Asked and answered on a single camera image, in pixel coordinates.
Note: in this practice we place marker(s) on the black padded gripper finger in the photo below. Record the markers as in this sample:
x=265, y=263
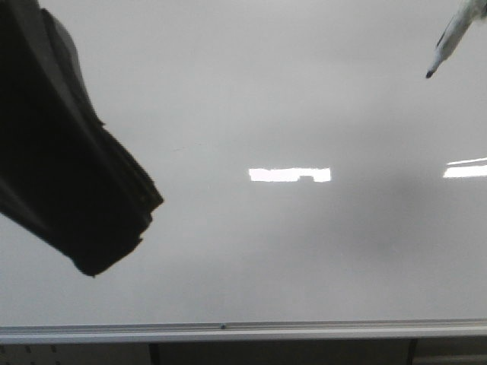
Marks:
x=64, y=177

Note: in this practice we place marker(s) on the white black-tipped marker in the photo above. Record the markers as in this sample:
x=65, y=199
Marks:
x=467, y=13

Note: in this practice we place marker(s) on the white whiteboard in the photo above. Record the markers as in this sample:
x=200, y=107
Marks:
x=310, y=171

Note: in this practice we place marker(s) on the aluminium whiteboard tray rail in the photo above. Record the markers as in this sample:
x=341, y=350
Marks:
x=241, y=331

